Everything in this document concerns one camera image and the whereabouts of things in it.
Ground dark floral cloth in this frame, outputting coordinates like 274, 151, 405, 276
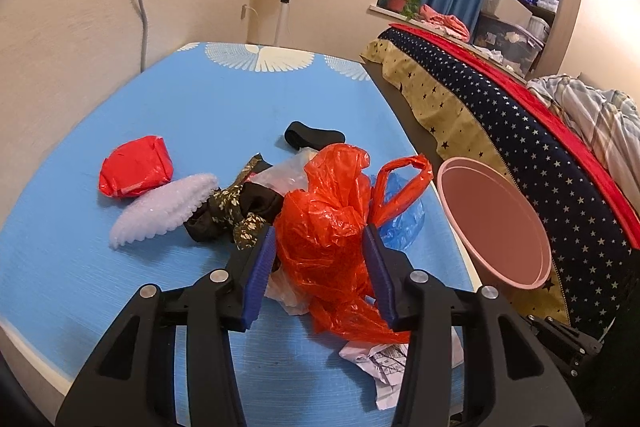
182, 153, 281, 251

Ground cardboard box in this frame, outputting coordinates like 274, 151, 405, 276
480, 0, 533, 28

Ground clear storage bin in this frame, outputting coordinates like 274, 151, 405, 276
472, 13, 546, 75

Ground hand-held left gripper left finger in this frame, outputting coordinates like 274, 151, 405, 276
55, 225, 278, 427

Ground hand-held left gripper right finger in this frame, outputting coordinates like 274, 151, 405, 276
362, 223, 586, 427

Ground pink plastic basin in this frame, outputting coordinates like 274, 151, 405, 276
436, 158, 552, 291

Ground plaid quilt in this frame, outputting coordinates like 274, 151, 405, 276
527, 74, 640, 202

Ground pink cloth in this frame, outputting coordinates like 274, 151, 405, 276
417, 4, 472, 42

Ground red blanket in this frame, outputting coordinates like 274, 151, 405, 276
390, 23, 640, 250

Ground clear plastic bag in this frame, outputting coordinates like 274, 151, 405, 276
255, 151, 321, 198

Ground black elastic band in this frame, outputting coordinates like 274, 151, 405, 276
284, 121, 346, 152

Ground blue plastic bag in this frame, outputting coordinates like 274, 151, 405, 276
372, 172, 426, 252

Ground star-printed bed cover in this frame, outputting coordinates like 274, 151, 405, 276
360, 27, 640, 343

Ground crumpled printed paper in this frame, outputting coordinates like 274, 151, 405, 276
339, 327, 465, 410

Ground white plastic bag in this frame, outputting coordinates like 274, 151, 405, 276
264, 267, 313, 315

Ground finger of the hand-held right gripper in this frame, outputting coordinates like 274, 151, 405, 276
525, 314, 603, 378

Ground orange plastic bag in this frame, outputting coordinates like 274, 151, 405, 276
274, 143, 435, 345

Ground white bubble wrap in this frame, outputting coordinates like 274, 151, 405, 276
109, 173, 220, 250

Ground red plastic packet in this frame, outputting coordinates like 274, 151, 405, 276
98, 135, 174, 198

